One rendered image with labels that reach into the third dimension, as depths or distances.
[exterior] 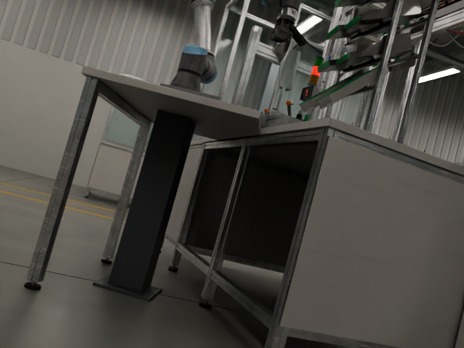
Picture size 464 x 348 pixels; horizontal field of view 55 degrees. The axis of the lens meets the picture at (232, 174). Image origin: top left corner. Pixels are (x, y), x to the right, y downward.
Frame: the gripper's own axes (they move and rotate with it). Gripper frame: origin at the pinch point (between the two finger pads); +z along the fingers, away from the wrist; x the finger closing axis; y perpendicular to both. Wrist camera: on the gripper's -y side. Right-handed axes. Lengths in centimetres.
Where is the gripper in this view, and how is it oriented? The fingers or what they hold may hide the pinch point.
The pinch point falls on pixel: (281, 60)
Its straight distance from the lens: 223.5
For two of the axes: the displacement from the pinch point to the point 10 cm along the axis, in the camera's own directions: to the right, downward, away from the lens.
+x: 3.4, 0.3, -9.4
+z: -2.7, 9.6, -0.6
